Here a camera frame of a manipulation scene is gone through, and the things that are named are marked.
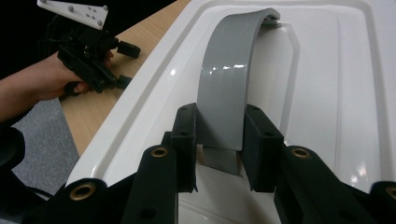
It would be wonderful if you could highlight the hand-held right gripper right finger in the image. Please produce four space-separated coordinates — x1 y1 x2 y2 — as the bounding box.
242 104 286 194

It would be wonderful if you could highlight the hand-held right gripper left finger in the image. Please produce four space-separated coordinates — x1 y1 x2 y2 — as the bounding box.
163 103 199 194

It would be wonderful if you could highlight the white lid with grey handle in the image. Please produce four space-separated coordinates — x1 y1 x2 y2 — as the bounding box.
66 0 396 224

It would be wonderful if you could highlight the right hand-held gripper cable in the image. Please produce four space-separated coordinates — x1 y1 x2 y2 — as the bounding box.
26 186 54 200

